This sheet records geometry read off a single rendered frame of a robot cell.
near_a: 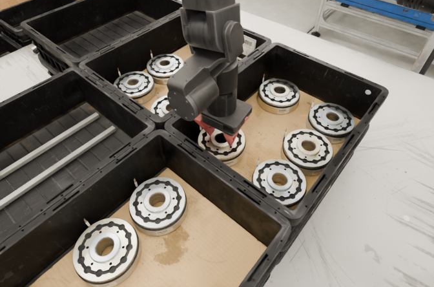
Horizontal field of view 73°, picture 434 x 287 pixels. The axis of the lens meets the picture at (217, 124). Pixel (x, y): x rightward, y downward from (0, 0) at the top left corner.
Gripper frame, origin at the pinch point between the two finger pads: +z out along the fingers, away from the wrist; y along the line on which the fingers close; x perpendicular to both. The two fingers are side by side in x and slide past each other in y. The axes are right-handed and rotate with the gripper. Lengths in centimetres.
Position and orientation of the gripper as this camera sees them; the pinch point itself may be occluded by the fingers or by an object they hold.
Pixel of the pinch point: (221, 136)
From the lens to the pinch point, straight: 61.8
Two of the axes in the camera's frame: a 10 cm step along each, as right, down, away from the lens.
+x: 5.5, -6.4, 5.3
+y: 8.4, 4.1, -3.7
